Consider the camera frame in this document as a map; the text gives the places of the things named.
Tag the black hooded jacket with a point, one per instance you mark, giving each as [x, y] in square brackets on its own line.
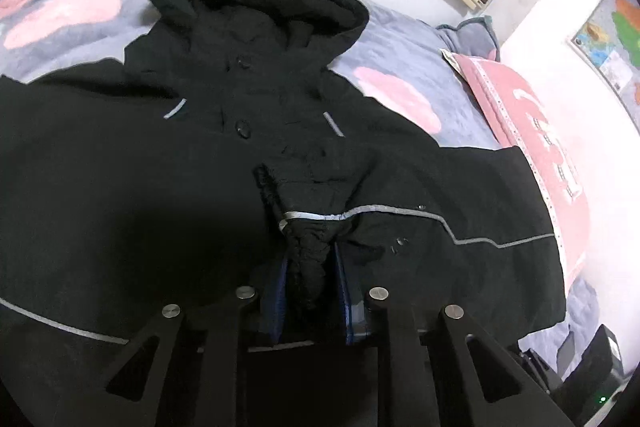
[150, 167]

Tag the grey floral blanket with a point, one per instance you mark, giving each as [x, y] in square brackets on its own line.
[400, 52]

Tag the colourful wall map poster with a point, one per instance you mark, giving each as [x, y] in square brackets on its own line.
[612, 37]

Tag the grey pillow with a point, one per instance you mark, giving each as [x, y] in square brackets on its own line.
[472, 34]

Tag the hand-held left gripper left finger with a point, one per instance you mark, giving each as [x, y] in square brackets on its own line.
[278, 302]

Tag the pink pillow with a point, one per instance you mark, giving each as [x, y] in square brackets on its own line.
[515, 117]

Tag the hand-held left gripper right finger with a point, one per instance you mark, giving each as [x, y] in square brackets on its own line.
[345, 297]

